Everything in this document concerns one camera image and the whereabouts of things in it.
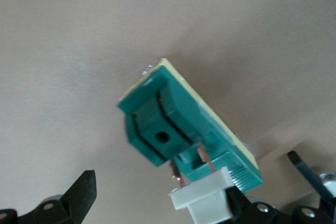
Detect brown paper table cover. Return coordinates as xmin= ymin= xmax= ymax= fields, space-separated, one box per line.
xmin=0 ymin=0 xmax=336 ymax=224

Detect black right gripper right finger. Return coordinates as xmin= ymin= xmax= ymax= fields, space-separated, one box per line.
xmin=225 ymin=185 xmax=336 ymax=224

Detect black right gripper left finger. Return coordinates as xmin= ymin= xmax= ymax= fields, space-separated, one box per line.
xmin=0 ymin=169 xmax=98 ymax=224

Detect green terminal block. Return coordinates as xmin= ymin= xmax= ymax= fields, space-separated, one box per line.
xmin=117 ymin=57 xmax=264 ymax=223

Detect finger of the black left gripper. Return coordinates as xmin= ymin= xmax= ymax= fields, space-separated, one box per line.
xmin=287 ymin=151 xmax=334 ymax=205

